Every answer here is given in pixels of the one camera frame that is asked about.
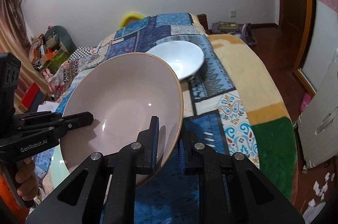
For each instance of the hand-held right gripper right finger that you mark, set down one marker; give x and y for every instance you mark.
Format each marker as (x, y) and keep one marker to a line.
(182, 158)

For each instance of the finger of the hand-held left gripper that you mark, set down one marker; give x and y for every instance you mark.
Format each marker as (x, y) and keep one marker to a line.
(39, 117)
(79, 120)

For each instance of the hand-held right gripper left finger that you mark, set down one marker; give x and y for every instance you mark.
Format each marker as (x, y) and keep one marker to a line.
(155, 144)

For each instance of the pink bowl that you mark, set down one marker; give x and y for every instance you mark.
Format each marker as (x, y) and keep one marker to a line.
(118, 97)

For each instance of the light green plate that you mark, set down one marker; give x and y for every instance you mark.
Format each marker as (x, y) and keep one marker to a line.
(56, 168)

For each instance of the white bowl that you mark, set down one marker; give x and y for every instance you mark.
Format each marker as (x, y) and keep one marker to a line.
(179, 54)

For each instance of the person's left hand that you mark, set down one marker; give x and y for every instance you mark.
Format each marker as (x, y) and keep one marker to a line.
(26, 181)

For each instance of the white paper sheet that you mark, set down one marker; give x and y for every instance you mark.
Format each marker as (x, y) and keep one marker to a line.
(47, 107)

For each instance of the red box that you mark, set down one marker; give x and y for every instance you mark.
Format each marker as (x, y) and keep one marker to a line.
(30, 94)

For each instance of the pink bunny toy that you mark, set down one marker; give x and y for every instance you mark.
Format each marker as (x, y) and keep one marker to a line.
(48, 78)

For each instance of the green cardboard box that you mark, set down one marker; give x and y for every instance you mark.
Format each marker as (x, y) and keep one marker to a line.
(59, 60)

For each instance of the person's orange clothing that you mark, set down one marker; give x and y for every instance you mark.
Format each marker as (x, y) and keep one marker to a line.
(6, 195)

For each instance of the pile of assorted boxes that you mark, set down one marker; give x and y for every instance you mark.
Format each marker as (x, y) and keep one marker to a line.
(39, 49)

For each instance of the striped brown curtain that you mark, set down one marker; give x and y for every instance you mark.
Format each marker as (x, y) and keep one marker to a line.
(10, 28)

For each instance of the beige and green fleece blanket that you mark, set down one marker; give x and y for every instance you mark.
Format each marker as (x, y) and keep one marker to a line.
(237, 60)

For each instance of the yellow foam tube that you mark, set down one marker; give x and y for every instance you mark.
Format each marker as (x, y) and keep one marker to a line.
(129, 15)

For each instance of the patchwork patterned blanket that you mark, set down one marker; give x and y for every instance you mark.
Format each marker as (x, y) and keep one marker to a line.
(163, 25)

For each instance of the pink slipper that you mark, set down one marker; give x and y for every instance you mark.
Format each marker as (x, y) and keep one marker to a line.
(305, 102)

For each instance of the patterned bag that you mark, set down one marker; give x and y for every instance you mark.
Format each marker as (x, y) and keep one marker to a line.
(227, 27)

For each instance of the scattered white paper scraps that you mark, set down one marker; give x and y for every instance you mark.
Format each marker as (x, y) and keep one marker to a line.
(320, 189)

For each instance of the wooden bed frame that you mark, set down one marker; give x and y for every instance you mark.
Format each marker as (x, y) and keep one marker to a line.
(203, 23)

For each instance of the white wall socket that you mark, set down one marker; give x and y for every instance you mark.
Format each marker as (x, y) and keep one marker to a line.
(232, 13)

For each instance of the wooden door frame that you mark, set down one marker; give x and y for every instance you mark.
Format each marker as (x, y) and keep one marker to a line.
(310, 28)

